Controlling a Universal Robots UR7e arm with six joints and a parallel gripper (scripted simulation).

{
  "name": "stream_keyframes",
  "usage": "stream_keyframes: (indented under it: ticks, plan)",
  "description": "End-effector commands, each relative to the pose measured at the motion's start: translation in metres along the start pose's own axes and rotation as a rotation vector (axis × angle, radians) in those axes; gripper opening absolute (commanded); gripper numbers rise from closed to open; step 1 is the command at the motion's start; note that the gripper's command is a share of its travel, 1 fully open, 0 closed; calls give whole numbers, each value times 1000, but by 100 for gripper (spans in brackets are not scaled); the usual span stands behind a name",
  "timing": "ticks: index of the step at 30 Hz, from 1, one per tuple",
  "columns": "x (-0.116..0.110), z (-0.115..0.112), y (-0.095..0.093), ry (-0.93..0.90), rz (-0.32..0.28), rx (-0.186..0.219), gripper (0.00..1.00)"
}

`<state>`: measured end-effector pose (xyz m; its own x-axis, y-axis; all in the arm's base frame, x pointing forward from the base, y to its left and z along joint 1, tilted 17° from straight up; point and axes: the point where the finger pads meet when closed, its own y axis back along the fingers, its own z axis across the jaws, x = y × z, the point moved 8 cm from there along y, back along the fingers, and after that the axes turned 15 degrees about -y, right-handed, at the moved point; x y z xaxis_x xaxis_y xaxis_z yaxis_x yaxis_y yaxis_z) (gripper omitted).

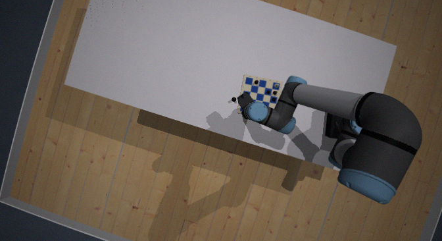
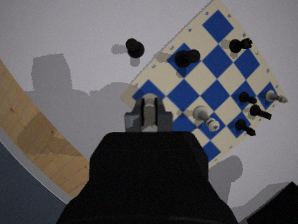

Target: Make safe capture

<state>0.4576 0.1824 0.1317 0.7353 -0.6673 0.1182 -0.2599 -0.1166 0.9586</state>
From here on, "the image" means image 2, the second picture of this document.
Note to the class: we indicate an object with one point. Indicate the white chess piece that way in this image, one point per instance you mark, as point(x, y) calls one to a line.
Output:
point(149, 108)
point(269, 96)
point(200, 113)

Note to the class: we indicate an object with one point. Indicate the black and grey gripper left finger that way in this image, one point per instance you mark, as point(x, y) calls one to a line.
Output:
point(132, 119)

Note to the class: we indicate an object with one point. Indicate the blue and cream chessboard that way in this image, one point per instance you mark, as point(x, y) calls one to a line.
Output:
point(215, 82)

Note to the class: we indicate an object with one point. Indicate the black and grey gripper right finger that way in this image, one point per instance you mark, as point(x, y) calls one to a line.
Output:
point(163, 119)

